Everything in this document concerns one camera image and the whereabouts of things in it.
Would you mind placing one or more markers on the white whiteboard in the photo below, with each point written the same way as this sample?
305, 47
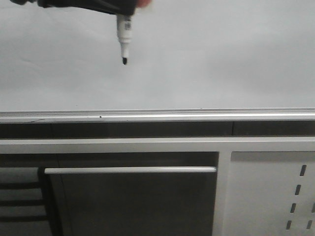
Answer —
184, 54

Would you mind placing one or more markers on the white desk frame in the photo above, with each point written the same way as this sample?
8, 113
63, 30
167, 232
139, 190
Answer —
223, 146

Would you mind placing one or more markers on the dark cabinet door panel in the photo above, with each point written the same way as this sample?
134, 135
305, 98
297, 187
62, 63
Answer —
139, 201

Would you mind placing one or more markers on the aluminium whiteboard tray rail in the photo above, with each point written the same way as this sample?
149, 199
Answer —
159, 115

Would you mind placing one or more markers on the white perforated side panel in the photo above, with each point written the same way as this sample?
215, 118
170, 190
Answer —
270, 194

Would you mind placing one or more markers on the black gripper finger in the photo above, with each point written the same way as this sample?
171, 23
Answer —
121, 7

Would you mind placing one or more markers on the white whiteboard marker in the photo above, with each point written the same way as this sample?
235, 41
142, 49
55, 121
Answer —
124, 34

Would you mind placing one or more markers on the red round ball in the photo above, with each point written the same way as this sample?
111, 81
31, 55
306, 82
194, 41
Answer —
143, 3

